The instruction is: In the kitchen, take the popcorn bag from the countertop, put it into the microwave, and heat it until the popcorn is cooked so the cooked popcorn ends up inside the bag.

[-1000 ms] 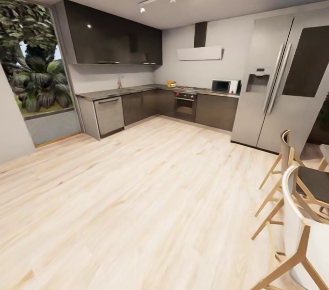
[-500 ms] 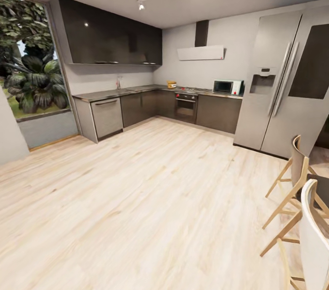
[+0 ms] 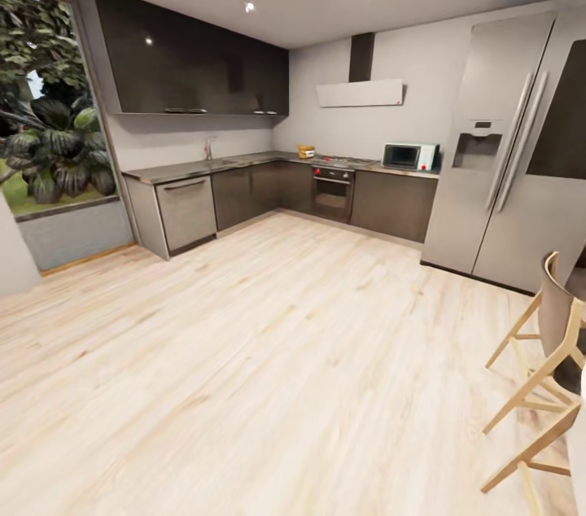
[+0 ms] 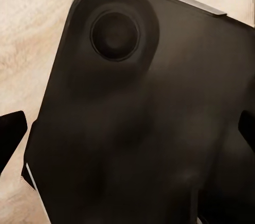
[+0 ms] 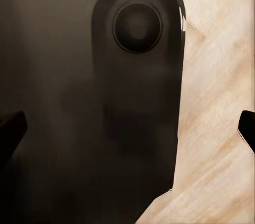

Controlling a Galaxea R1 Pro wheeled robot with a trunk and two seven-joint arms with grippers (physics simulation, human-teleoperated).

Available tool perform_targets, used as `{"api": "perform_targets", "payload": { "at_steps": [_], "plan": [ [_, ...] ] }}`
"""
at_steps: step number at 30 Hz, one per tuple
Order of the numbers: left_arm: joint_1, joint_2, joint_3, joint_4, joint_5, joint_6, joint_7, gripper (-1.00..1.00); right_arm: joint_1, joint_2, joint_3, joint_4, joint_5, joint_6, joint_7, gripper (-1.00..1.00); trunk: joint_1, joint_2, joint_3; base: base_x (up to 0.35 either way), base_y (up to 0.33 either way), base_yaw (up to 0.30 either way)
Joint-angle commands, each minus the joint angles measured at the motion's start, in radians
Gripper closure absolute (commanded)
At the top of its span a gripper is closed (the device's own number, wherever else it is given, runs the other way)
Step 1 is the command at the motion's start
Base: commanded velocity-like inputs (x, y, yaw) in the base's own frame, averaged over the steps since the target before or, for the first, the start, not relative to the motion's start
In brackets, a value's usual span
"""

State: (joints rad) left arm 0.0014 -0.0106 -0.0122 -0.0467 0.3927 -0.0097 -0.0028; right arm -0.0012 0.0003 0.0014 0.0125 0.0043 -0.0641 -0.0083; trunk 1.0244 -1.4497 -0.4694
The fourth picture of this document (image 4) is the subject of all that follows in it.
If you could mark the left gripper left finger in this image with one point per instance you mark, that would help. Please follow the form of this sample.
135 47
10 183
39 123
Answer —
13 127

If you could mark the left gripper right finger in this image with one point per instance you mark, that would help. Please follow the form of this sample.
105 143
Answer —
247 127

